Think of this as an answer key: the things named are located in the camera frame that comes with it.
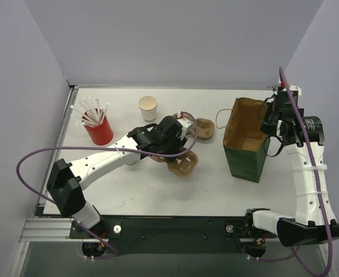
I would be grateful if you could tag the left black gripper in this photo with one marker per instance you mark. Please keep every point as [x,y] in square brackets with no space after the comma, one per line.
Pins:
[171,147]

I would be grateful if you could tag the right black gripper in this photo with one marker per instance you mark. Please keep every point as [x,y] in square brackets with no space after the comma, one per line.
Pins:
[268,122]

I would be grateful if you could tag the brown pulp cup carrier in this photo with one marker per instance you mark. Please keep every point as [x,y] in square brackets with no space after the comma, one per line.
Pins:
[182,166]

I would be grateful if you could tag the green paper takeout bag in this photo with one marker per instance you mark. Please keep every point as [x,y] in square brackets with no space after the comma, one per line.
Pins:
[243,140]

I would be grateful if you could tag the white paper coffee cup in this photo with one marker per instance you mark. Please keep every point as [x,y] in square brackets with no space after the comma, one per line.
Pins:
[132,163]

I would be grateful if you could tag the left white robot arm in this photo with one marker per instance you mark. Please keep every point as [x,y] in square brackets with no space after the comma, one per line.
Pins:
[67,181]

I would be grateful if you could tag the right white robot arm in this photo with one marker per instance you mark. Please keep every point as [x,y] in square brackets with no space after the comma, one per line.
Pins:
[314,219]

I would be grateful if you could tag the stacked white paper cups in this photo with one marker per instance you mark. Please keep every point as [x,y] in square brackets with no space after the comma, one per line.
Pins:
[148,107]

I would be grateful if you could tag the red straw holder cup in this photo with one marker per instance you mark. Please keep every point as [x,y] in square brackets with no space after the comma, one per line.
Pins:
[102,134]

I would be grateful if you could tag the white wrapped straws bundle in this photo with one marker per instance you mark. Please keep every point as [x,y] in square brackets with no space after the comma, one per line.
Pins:
[91,112]

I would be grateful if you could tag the aluminium frame rail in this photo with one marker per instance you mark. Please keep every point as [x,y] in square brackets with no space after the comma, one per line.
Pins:
[45,230]

